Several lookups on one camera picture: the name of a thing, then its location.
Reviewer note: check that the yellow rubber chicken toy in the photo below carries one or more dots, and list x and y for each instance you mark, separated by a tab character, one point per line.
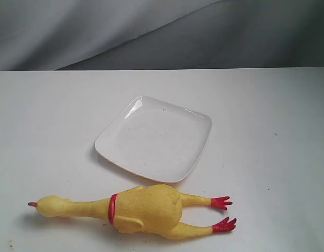
155	209

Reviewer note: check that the white square plate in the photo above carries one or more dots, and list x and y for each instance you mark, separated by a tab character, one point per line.
155	139

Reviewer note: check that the grey backdrop cloth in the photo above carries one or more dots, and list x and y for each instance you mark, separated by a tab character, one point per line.
145	35

